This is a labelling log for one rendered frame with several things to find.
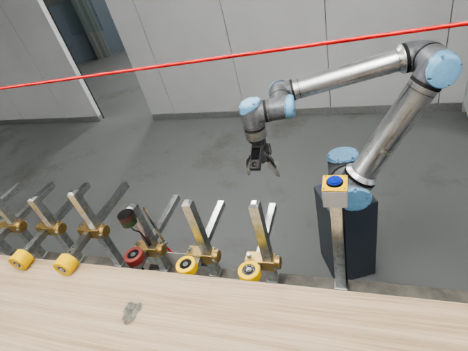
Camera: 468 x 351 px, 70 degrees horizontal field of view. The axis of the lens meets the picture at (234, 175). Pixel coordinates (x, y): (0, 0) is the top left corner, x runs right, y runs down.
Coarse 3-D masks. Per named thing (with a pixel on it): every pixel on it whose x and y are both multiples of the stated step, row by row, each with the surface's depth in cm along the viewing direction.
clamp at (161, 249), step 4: (140, 240) 148; (140, 244) 145; (144, 244) 145; (160, 244) 143; (164, 244) 144; (144, 248) 143; (156, 248) 142; (160, 248) 141; (164, 248) 144; (148, 252) 143; (152, 252) 142; (156, 252) 142; (160, 252) 141; (164, 252) 144; (148, 256) 145; (152, 256) 145; (156, 256) 144
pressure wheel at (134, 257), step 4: (132, 248) 139; (136, 248) 139; (140, 248) 138; (128, 252) 138; (132, 252) 137; (136, 252) 137; (140, 252) 137; (124, 256) 137; (128, 256) 137; (132, 256) 136; (136, 256) 135; (140, 256) 135; (144, 256) 138; (128, 260) 134; (132, 260) 134; (136, 260) 134; (140, 260) 135; (128, 264) 135; (132, 264) 134; (136, 264) 135
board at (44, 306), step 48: (0, 288) 139; (48, 288) 133; (96, 288) 128; (144, 288) 122; (192, 288) 118; (240, 288) 113; (288, 288) 109; (0, 336) 120; (48, 336) 115; (96, 336) 111; (144, 336) 107; (192, 336) 104; (240, 336) 100; (288, 336) 97; (336, 336) 94; (384, 336) 91; (432, 336) 88
